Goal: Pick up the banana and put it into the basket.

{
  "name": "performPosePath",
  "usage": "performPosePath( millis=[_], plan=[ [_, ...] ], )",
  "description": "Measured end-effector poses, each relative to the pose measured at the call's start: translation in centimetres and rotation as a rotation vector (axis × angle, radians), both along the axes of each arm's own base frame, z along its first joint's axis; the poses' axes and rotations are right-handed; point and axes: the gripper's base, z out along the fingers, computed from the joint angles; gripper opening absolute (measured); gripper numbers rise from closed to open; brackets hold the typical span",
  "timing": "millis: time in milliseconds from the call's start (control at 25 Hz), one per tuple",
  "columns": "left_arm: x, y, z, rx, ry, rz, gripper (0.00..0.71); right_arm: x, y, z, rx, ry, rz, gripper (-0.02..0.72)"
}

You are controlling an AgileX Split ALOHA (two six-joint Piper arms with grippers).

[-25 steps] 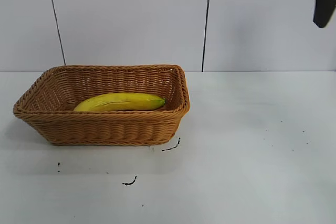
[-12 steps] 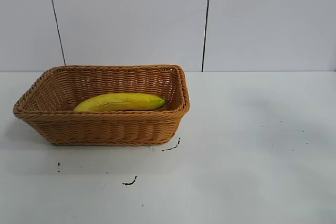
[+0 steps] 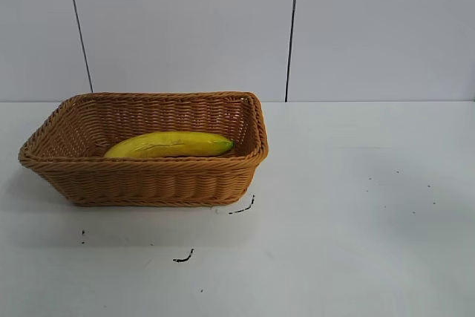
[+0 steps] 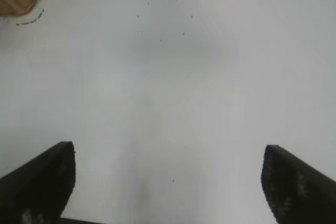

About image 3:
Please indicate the yellow banana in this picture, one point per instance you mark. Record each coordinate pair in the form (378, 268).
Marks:
(170, 144)

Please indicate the brown wicker basket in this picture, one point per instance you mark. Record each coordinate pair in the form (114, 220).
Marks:
(148, 179)

